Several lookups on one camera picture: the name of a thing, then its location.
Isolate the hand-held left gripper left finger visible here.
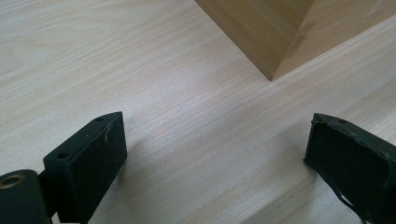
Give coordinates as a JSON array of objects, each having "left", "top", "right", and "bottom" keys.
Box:
[{"left": 38, "top": 111, "right": 128, "bottom": 224}]

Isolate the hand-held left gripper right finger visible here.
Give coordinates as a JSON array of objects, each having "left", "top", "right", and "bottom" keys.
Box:
[{"left": 303, "top": 112, "right": 396, "bottom": 224}]

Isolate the light wooden box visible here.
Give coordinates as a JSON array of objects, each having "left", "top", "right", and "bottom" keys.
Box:
[{"left": 194, "top": 0, "right": 396, "bottom": 82}]

